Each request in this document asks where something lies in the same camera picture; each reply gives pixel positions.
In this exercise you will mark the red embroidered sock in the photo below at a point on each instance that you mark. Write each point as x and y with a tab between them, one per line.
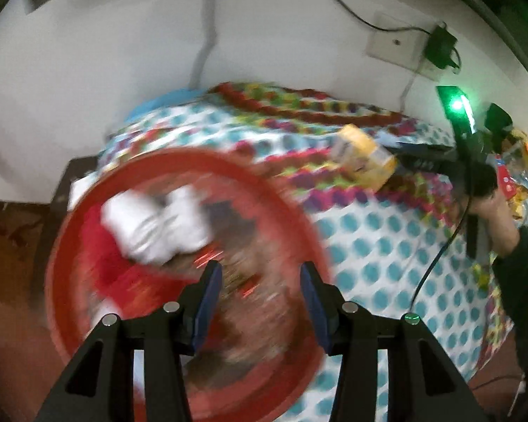
114	272

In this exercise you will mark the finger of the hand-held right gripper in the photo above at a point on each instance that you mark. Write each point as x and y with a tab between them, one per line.
422	158

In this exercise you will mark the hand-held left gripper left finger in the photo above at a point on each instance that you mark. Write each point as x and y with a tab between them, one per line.
207	307

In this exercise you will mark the black power adapter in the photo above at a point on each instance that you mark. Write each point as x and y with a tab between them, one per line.
440	46

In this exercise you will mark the red round tray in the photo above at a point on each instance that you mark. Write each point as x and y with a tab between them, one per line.
255	360

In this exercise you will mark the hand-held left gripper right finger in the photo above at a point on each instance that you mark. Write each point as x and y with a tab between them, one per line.
314	305

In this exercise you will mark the large white sock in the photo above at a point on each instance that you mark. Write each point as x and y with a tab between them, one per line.
132	228

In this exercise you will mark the person's right forearm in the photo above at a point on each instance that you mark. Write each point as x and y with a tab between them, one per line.
523	294

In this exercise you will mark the yellow cardboard box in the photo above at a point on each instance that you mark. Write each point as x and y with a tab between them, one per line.
365	158

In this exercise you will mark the dark wooden side table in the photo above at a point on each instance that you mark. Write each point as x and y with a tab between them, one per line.
66	180

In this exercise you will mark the white wall plate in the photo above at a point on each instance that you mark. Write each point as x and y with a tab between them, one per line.
391	41

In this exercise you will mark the polka dot tablecloth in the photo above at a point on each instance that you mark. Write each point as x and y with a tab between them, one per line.
378	250

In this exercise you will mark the green and red box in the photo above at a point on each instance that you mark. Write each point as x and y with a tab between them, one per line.
507	182

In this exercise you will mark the person's right hand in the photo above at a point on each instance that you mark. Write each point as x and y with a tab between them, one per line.
497	220

